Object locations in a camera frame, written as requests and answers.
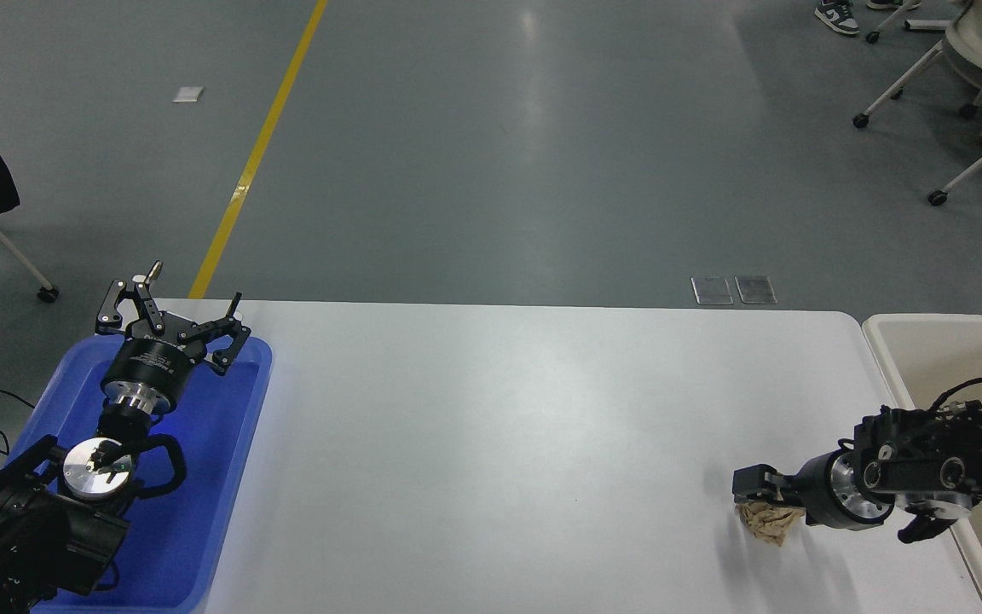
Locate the white chair base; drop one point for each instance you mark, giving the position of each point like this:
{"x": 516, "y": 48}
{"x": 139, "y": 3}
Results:
{"x": 926, "y": 26}

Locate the metal floor plate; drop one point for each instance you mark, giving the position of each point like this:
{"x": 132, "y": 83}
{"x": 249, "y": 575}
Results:
{"x": 712, "y": 290}
{"x": 755, "y": 289}

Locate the blue plastic tray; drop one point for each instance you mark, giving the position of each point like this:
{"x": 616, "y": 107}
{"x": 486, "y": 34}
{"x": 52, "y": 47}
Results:
{"x": 218, "y": 443}

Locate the large pale bin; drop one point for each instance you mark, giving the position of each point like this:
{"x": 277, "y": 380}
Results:
{"x": 909, "y": 358}

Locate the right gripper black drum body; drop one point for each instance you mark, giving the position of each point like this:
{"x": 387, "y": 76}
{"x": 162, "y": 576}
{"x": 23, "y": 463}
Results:
{"x": 817, "y": 493}

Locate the grey wheeled chair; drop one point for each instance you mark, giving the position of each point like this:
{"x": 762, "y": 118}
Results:
{"x": 48, "y": 293}

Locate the white wheeled chair leg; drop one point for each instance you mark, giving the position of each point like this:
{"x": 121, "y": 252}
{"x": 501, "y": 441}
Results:
{"x": 937, "y": 198}

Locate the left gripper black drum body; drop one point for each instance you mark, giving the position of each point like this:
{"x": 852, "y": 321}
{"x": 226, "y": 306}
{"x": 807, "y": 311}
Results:
{"x": 150, "y": 362}

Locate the tan paper ball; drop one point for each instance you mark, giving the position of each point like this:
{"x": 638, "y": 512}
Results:
{"x": 768, "y": 522}

